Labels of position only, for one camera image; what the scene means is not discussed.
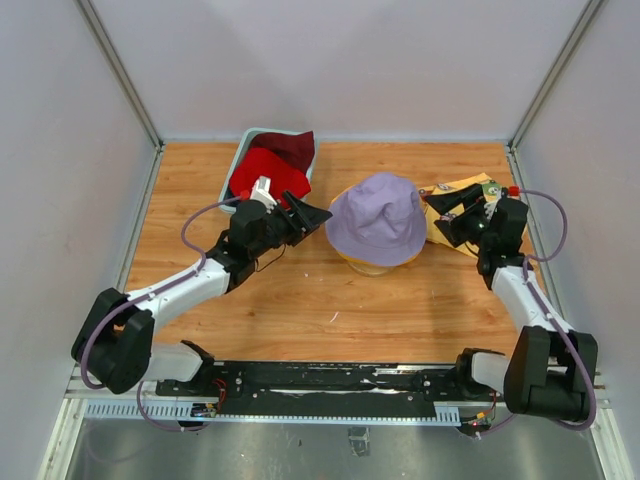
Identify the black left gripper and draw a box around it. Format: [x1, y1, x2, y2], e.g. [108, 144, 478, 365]
[251, 190, 332, 259]

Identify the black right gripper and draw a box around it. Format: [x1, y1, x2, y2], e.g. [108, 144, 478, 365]
[424, 184, 495, 249]

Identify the yellow bucket hat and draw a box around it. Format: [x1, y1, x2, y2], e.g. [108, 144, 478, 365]
[336, 250, 417, 270]

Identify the lavender bucket hat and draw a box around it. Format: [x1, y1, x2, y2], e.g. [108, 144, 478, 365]
[325, 172, 427, 260]

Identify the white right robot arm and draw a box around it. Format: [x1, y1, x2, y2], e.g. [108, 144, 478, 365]
[421, 183, 598, 431]

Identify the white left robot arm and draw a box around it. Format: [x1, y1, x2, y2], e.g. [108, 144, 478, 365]
[71, 192, 332, 396]

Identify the red bucket hat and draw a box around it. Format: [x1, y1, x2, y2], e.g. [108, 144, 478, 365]
[229, 148, 311, 208]

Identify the yellow cartoon print cloth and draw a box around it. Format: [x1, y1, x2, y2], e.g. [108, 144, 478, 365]
[420, 174, 528, 262]

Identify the dark maroon bucket hat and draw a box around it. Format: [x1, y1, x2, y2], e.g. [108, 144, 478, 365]
[249, 131, 316, 173]

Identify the light teal plastic bin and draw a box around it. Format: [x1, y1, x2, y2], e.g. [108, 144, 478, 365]
[220, 127, 319, 214]

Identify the wooden hat stand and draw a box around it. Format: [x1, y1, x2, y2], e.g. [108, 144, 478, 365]
[348, 262, 394, 278]

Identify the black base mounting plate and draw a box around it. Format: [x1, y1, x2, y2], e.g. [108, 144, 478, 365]
[155, 361, 500, 413]

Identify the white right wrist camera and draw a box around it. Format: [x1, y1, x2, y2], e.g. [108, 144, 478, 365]
[482, 183, 520, 219]

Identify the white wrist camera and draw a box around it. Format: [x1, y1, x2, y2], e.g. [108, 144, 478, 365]
[482, 183, 520, 219]
[240, 176, 277, 211]

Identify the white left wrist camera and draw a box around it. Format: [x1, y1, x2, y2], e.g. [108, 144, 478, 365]
[240, 176, 277, 211]

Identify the grey slotted cable duct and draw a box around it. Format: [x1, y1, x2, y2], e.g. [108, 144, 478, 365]
[84, 399, 462, 427]

